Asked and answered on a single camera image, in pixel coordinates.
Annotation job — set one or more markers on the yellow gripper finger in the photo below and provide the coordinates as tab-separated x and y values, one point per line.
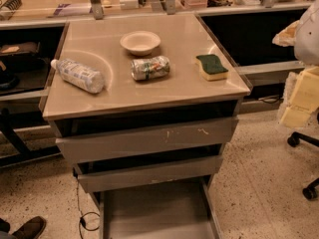
300	98

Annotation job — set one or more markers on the green and yellow sponge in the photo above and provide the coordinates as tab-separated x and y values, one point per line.
211	68

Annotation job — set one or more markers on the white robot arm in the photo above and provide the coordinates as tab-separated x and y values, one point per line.
306	48

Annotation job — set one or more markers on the grey top drawer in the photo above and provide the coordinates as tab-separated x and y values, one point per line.
145	140

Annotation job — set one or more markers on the grey drawer cabinet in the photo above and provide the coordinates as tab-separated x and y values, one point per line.
181	96

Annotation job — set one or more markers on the grey open bottom drawer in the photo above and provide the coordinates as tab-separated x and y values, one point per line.
169	210

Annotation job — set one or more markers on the grey middle drawer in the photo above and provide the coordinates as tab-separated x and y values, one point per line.
150	174

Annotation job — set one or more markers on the crushed aluminium drink can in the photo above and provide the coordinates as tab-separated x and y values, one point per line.
147	69

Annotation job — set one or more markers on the beige shallow bowl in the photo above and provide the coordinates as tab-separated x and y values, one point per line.
140	43

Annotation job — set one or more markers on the clear plastic water bottle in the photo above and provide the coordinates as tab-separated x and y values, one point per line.
79	75

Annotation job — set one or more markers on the purple and white packet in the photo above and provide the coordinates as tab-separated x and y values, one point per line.
74	9

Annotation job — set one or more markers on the brown shoe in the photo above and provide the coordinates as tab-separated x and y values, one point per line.
32	229

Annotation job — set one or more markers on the black spiral brush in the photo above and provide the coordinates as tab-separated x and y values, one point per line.
8	8

